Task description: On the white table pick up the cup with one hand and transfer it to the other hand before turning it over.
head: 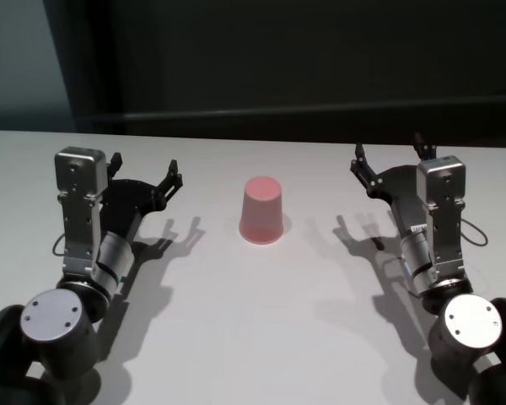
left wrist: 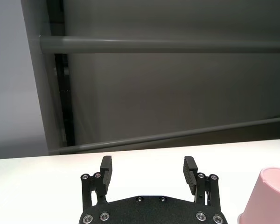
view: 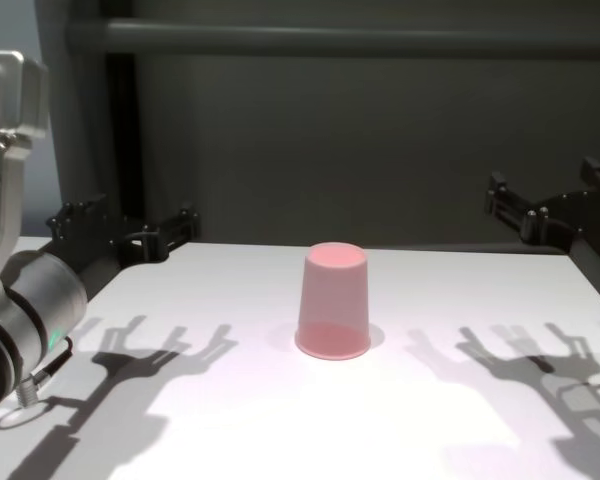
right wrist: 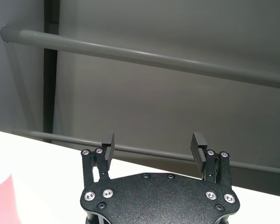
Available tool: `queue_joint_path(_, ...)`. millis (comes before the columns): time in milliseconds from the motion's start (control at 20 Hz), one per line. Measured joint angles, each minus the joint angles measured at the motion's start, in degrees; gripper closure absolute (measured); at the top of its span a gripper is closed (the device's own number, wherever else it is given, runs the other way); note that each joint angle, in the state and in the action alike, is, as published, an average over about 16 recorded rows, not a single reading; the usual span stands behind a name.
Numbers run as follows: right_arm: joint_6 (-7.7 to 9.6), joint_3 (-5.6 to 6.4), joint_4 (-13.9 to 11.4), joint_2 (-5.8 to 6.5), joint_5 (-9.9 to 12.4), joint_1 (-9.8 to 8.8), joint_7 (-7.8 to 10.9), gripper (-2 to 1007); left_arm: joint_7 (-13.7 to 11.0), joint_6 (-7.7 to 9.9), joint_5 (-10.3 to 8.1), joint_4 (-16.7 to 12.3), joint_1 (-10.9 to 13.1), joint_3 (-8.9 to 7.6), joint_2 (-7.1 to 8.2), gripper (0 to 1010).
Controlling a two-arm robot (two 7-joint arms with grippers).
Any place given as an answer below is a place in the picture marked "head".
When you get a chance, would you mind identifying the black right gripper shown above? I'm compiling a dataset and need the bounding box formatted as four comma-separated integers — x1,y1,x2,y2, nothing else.
349,132,438,242

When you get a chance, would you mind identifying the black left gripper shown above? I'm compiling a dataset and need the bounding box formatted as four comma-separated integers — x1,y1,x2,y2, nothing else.
96,151,185,242

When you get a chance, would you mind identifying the pink plastic cup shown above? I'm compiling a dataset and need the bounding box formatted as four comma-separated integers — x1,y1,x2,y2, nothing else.
239,175,285,246

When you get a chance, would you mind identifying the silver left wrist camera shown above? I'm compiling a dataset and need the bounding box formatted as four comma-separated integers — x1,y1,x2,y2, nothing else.
53,145,109,283

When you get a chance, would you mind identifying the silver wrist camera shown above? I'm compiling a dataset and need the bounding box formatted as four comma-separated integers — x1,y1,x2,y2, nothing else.
53,145,109,283
417,154,467,284

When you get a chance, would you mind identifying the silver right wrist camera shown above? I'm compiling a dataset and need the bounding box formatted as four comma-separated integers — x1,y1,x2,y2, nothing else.
417,154,467,284

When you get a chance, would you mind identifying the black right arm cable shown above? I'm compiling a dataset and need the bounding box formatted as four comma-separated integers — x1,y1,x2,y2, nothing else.
460,217,488,247

